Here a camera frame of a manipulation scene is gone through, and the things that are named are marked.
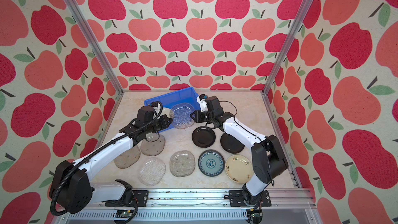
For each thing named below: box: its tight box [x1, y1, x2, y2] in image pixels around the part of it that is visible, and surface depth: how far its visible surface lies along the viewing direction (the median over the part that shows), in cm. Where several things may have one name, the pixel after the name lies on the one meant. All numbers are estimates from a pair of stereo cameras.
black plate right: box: [220, 132, 246, 154], surface depth 92 cm
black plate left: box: [191, 126, 217, 148], surface depth 98 cm
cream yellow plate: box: [224, 154, 254, 185], surface depth 86 cm
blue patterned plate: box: [197, 149, 225, 177], surface depth 87 cm
